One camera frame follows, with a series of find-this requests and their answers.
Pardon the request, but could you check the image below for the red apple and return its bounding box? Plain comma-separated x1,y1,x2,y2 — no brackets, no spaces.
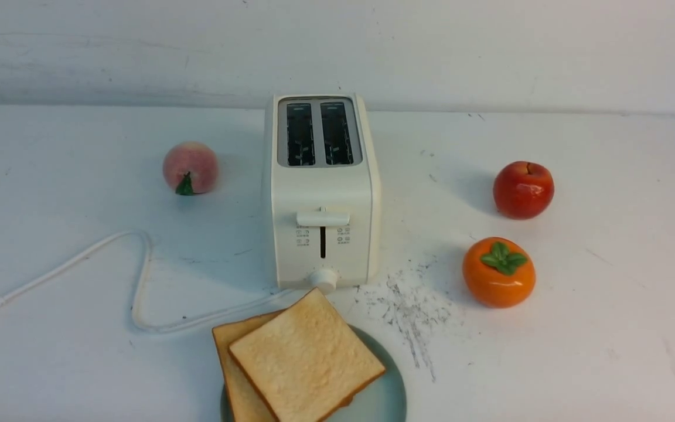
492,161,555,220

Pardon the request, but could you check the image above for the orange persimmon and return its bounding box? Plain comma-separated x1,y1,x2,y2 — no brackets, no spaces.
462,237,537,309

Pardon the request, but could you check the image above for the white power cord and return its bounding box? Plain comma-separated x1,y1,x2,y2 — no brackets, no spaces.
0,230,294,335

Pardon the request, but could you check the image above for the light green plate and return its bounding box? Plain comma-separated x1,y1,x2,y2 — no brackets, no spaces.
220,325,408,422

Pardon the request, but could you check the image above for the white two-slot toaster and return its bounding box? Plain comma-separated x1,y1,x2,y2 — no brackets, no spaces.
261,94,382,293

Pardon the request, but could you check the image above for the pink peach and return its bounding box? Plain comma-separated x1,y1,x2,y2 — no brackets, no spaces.
162,141,220,196

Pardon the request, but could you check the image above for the toast slice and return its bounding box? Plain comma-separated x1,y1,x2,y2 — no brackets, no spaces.
229,288,386,421
212,312,281,421

